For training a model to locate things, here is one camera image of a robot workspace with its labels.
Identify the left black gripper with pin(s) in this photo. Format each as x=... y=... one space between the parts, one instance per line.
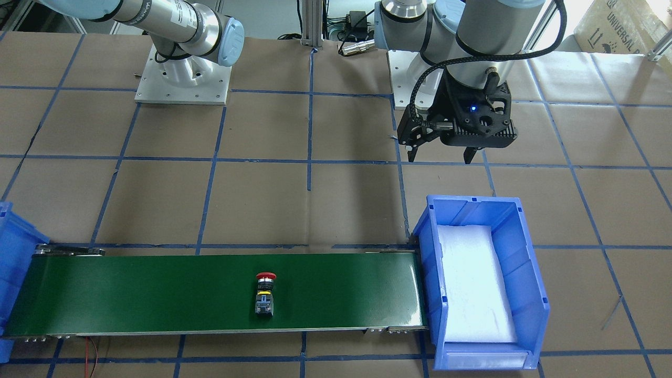
x=449 y=97

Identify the red push button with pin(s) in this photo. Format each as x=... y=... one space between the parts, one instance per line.
x=264 y=301

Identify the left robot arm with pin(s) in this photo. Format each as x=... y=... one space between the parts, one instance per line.
x=466 y=38

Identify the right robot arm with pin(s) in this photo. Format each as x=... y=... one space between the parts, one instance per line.
x=189 y=38

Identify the white foam pad bin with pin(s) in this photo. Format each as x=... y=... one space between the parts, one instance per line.
x=478 y=310

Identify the blue bin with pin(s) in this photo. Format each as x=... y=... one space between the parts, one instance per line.
x=18 y=240
x=521 y=274

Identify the cardboard box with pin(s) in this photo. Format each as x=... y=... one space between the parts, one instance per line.
x=623 y=27

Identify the green conveyor belt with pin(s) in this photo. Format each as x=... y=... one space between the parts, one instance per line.
x=149 y=295

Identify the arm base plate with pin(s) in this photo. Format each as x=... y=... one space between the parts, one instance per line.
x=405 y=69
x=192 y=80

